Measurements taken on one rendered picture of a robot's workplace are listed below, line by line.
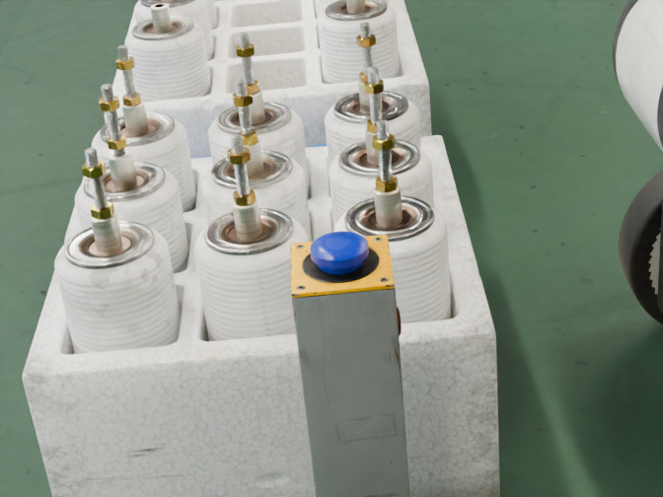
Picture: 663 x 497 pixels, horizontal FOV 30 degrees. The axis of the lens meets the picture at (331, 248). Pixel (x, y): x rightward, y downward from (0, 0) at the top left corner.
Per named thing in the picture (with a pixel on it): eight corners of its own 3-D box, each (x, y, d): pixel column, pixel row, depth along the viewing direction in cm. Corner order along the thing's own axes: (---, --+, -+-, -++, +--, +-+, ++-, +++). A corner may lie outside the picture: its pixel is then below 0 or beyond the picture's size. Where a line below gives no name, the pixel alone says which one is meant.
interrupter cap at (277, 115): (279, 101, 129) (278, 95, 128) (301, 127, 122) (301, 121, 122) (209, 116, 127) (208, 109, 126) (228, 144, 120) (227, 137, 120)
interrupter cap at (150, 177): (116, 163, 119) (115, 156, 119) (182, 174, 116) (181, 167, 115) (67, 197, 113) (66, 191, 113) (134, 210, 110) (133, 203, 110)
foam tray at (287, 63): (405, 96, 190) (399, -19, 181) (436, 215, 156) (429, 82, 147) (153, 120, 190) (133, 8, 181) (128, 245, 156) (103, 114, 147)
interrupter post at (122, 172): (122, 178, 116) (116, 146, 114) (143, 181, 115) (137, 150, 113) (107, 189, 114) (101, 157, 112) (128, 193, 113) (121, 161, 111)
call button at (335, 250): (368, 251, 88) (366, 226, 87) (371, 281, 84) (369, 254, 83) (312, 256, 88) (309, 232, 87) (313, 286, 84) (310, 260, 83)
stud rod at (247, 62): (255, 102, 124) (245, 31, 120) (258, 105, 123) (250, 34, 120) (246, 105, 124) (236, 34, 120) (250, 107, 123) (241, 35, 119)
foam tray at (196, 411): (448, 274, 143) (441, 133, 134) (500, 501, 109) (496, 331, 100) (113, 306, 144) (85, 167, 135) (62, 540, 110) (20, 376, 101)
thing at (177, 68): (223, 143, 164) (203, 12, 155) (220, 176, 155) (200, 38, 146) (150, 151, 164) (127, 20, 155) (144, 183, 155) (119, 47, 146)
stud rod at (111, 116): (115, 160, 114) (101, 84, 110) (126, 159, 114) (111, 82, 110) (115, 165, 113) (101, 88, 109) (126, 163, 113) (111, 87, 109)
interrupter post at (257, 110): (262, 115, 126) (258, 85, 124) (269, 123, 124) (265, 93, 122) (240, 120, 125) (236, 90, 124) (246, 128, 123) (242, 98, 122)
